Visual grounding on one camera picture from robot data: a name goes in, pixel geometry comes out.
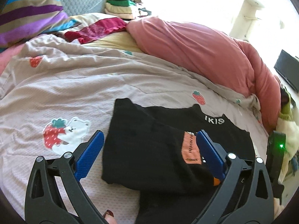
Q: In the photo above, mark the cream fleece blanket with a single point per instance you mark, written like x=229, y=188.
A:
x=290, y=129

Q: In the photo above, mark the stack of folded clothes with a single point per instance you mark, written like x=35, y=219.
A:
x=126, y=9

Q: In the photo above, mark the striped purple blue pillow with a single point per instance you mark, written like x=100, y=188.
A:
x=24, y=19

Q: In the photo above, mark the left hand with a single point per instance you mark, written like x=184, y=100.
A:
x=109, y=217

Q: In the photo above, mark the green garment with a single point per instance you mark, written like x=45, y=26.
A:
x=286, y=111

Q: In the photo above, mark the dark black garment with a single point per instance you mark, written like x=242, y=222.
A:
x=284, y=97

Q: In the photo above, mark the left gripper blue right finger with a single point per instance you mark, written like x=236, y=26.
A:
x=229, y=168

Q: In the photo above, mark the pink strawberry print bedsheet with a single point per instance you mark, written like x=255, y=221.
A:
x=56, y=94

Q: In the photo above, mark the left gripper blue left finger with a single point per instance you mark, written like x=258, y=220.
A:
x=43, y=201

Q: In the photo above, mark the salmon pink duvet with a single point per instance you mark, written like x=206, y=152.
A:
x=223, y=60

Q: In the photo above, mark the magenta red garment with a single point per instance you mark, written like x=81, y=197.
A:
x=97, y=30

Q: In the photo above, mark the black IKISS sweater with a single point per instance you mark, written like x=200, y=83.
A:
x=153, y=150

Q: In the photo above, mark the black monitor screen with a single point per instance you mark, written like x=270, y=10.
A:
x=287, y=66

